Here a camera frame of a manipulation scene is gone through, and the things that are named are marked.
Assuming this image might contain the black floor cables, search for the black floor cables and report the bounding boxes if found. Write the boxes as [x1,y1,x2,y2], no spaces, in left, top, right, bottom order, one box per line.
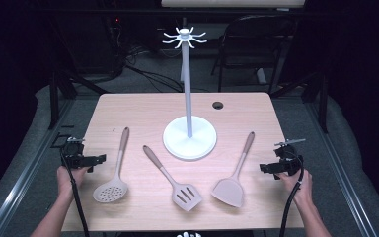
[124,45,186,94]

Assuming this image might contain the beige slotted spatula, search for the beige slotted spatula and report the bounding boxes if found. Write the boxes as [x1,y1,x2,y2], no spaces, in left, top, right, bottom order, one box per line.
[142,144,203,212]

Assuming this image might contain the white utensil stand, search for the white utensil stand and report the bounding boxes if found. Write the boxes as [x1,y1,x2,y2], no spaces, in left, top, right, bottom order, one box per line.
[162,26,218,162]

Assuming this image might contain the black metal frame leg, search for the black metal frame leg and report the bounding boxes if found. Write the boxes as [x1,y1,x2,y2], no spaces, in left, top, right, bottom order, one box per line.
[269,70,331,134]
[47,70,109,131]

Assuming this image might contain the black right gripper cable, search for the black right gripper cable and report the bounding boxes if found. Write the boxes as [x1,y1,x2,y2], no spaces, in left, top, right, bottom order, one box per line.
[278,154,306,237]

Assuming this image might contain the person's left hand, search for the person's left hand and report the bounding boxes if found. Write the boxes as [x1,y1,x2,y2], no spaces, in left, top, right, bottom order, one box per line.
[56,164,91,200]

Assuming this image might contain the aluminium rail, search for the aluminium rail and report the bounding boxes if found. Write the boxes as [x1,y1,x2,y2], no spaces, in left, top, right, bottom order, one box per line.
[304,98,379,237]
[0,98,77,237]

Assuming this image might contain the black folding chair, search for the black folding chair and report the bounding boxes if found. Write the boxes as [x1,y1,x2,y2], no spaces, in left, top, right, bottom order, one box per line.
[210,14,298,97]

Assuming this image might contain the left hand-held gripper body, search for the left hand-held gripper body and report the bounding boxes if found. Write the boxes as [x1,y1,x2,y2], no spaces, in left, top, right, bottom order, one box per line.
[60,136,93,170]

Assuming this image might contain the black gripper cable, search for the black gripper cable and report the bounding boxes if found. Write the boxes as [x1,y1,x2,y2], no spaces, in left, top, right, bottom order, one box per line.
[278,154,306,237]
[60,149,91,237]

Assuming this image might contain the beige solid spatula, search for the beige solid spatula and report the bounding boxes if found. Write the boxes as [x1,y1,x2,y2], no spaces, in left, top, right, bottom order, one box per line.
[210,131,256,209]

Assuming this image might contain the person's right hand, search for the person's right hand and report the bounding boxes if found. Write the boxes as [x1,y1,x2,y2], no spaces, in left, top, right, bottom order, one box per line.
[277,169,314,206]

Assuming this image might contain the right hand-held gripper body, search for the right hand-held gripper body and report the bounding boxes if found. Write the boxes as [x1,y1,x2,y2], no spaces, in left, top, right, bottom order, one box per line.
[273,137,307,177]

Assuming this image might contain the beige skimmer spoon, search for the beige skimmer spoon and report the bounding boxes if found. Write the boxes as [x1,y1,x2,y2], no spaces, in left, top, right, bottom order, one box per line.
[92,126,131,204]

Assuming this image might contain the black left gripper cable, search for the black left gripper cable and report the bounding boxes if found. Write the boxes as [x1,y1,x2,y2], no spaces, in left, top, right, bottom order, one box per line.
[60,149,91,237]

